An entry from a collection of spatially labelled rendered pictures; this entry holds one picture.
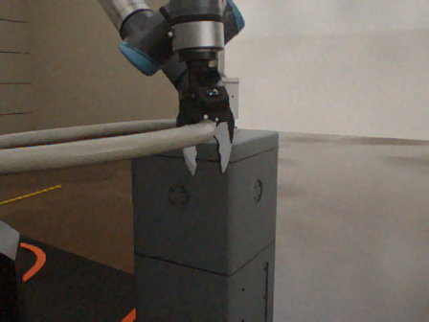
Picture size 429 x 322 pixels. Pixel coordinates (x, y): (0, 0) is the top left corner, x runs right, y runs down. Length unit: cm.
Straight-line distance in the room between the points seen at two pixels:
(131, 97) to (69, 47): 145
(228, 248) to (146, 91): 527
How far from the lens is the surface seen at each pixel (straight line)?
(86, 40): 731
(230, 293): 147
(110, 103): 699
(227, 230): 139
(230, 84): 157
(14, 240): 139
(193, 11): 76
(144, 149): 55
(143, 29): 91
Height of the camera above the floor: 103
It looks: 11 degrees down
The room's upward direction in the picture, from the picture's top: straight up
